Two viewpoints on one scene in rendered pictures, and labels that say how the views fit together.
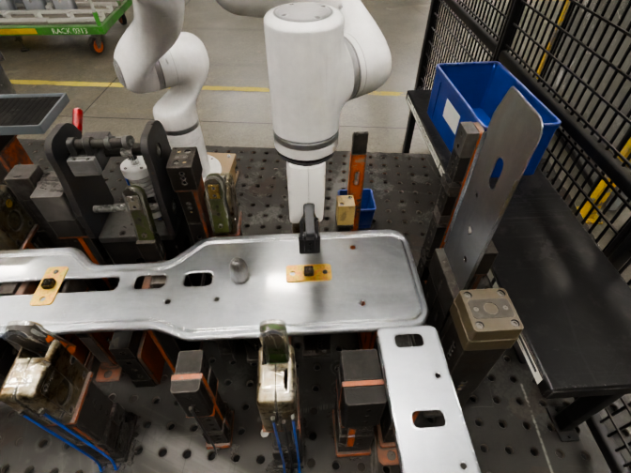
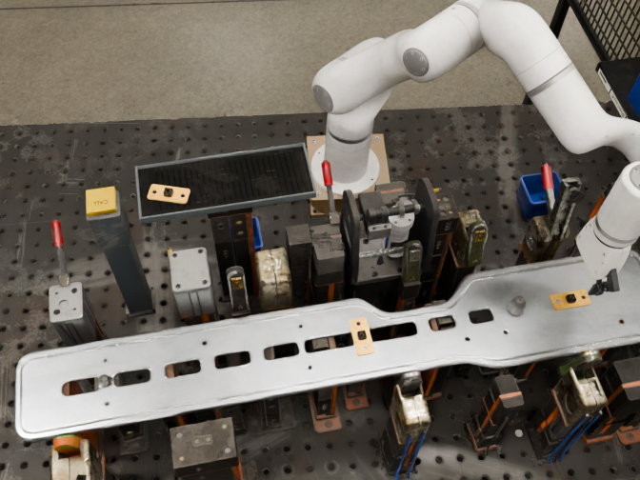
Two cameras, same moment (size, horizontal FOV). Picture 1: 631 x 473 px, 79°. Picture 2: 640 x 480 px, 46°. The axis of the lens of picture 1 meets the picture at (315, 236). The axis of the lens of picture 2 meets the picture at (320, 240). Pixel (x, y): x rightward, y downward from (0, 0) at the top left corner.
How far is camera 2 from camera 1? 114 cm
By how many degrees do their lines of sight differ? 12
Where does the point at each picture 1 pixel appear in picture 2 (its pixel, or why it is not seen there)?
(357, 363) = (628, 370)
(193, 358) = (509, 381)
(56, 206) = (335, 263)
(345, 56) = not seen: outside the picture
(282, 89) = (627, 218)
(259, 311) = (544, 338)
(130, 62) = (349, 95)
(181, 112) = (369, 121)
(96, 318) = (419, 360)
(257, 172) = (402, 149)
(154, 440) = (427, 451)
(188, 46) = not seen: hidden behind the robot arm
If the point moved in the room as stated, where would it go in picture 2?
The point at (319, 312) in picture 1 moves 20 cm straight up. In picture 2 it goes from (591, 333) to (625, 288)
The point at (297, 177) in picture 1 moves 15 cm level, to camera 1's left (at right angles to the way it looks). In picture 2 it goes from (613, 256) to (535, 266)
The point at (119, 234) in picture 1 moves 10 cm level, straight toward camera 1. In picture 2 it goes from (372, 275) to (405, 304)
